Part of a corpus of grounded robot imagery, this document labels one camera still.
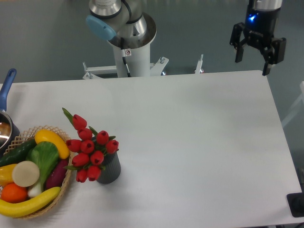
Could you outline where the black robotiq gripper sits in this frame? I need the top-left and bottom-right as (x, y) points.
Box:
(229, 0), (286, 76)

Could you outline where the red tulip bouquet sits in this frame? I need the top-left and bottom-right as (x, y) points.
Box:
(62, 108), (119, 183)

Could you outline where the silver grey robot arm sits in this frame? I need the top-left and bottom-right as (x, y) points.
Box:
(85, 0), (287, 78)

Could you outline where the dark grey ribbed vase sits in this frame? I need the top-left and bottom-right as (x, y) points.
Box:
(97, 153), (121, 184)

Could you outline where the black device table edge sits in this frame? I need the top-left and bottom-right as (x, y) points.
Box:
(286, 192), (304, 218)

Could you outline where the yellow squash upper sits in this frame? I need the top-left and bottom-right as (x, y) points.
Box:
(34, 129), (70, 159)

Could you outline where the green bok choy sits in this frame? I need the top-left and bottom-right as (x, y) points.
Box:
(26, 142), (59, 198)

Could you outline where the purple sweet potato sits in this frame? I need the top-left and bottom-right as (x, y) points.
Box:
(45, 160), (68, 190)

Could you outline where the woven wicker basket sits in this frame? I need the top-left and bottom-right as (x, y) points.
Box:
(5, 125), (72, 219)

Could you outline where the green cucumber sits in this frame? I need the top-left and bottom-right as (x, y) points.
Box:
(0, 139), (37, 167)

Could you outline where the beige round disc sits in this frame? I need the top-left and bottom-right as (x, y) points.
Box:
(12, 161), (40, 187)

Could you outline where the yellow pepper left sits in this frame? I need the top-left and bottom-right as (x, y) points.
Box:
(0, 164), (17, 187)

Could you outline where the orange fruit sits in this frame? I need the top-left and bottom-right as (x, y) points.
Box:
(0, 183), (28, 203)

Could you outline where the yellow banana front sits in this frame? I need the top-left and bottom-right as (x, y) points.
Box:
(0, 187), (61, 218)

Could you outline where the white frame right edge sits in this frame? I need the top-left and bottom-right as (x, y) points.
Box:
(281, 81), (304, 128)

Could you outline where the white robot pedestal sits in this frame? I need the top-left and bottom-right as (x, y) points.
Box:
(108, 36), (154, 78)

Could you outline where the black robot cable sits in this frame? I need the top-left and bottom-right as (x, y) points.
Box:
(120, 38), (132, 78)

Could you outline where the white base frame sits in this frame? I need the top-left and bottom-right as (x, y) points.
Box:
(82, 54), (204, 79)

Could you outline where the blue handled saucepan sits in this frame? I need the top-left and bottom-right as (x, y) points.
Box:
(0, 68), (19, 157)

